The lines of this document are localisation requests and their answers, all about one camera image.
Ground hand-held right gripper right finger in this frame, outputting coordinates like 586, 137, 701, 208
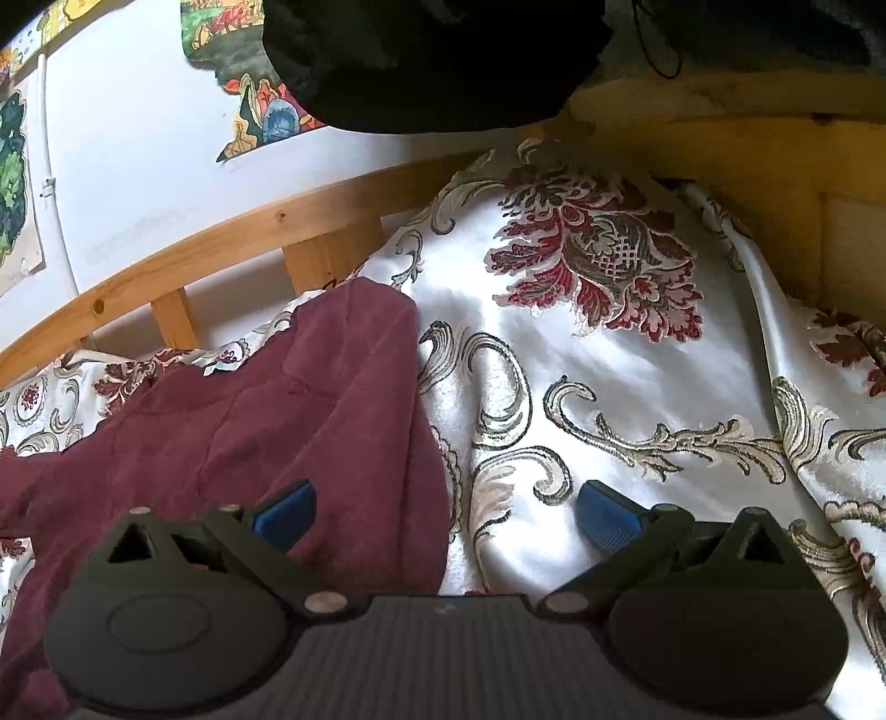
540, 479, 799, 619

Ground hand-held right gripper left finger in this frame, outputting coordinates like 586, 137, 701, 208
97, 479, 351, 619

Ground maroon knitted garment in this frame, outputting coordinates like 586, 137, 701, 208
0, 277, 452, 720

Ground white floral satin bedspread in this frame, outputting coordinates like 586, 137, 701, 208
0, 137, 886, 720

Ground black hanging cloth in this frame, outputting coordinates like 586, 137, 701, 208
263, 0, 886, 134

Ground wooden bed frame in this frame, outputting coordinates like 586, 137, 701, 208
0, 73, 886, 375

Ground white wall cable conduit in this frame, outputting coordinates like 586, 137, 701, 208
36, 52, 83, 295

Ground green tree wall poster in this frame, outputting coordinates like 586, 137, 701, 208
0, 65, 48, 299

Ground colourful wall poster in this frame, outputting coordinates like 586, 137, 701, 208
180, 0, 328, 164

